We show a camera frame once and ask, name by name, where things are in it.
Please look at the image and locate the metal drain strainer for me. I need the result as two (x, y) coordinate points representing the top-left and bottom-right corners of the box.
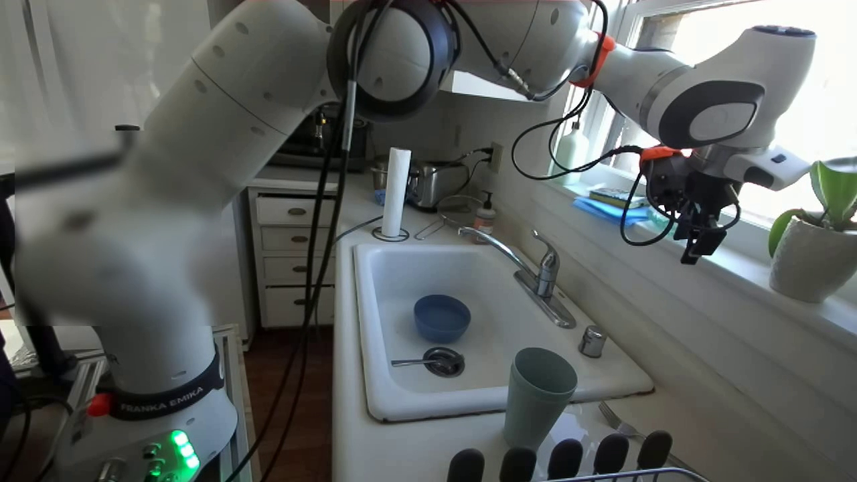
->
(389, 344), (468, 379)

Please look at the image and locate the grey sponge stack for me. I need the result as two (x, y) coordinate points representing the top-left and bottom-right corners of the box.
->
(589, 185), (648, 212)

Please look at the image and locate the tall green pump soap bottle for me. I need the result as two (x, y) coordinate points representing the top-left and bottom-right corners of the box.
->
(554, 115), (592, 177)

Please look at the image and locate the round paper towel holder base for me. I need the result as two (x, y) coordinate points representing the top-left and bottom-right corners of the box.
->
(369, 224), (412, 247)

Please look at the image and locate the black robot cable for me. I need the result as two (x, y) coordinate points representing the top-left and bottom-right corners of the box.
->
(509, 89), (684, 249)

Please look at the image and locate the chrome sprayer cap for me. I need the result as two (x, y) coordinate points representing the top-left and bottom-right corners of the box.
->
(578, 324), (612, 362)

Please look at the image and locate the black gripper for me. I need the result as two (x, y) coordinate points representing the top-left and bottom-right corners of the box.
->
(646, 154), (744, 267)

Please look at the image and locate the black metal stand frame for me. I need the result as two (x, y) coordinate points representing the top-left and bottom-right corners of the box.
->
(0, 122), (144, 382)

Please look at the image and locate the pale blue plastic cup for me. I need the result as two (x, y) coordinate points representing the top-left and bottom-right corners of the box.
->
(502, 344), (582, 453)

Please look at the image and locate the white kitchen sink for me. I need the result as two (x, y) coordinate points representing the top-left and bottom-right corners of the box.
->
(351, 237), (659, 426)

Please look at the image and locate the blue bowl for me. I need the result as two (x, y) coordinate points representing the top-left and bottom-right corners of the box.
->
(412, 292), (474, 344)

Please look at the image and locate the orange soap bottle black pump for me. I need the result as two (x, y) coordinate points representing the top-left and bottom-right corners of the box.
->
(471, 190), (499, 236)

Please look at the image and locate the green plant in white pot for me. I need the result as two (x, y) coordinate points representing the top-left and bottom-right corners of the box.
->
(766, 158), (857, 304)

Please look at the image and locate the white paper towel roll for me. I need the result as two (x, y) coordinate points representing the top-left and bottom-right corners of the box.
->
(381, 145), (415, 241)

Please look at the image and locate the white window frame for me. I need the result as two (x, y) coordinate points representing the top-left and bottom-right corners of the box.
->
(499, 0), (857, 351)

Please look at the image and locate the blue sponge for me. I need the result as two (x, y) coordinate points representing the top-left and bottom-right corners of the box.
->
(574, 190), (659, 224)

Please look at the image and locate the chrome sink faucet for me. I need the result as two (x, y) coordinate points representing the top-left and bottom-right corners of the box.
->
(459, 224), (578, 332)

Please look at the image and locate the white drawer cabinet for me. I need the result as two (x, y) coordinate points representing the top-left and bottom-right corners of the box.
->
(246, 181), (343, 332)

